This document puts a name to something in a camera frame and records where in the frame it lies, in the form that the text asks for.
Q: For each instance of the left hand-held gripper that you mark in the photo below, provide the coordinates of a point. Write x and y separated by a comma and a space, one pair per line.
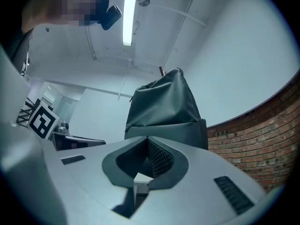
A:
42, 122

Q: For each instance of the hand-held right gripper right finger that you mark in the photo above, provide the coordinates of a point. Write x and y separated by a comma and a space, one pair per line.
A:
199, 184

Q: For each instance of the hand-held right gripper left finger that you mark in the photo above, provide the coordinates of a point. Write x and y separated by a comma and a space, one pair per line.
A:
89, 182

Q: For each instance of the dark grey backpack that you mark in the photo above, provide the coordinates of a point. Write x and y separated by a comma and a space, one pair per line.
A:
164, 107

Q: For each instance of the black metal railing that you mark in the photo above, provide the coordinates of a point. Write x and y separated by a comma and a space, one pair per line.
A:
24, 111

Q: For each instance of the person's dark jacket torso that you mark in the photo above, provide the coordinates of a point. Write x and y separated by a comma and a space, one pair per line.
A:
20, 48

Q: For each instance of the long ceiling light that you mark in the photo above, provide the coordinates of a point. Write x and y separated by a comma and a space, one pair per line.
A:
130, 15

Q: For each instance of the person's head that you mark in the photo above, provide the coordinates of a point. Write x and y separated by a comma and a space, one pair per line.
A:
70, 6

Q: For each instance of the round ceiling fixture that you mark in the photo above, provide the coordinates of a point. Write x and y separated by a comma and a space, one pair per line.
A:
144, 1

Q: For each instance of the white ceiling conduit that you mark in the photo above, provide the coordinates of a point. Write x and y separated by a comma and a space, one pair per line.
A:
180, 24

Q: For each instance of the black head camera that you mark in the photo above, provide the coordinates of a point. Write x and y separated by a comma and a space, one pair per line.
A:
112, 17

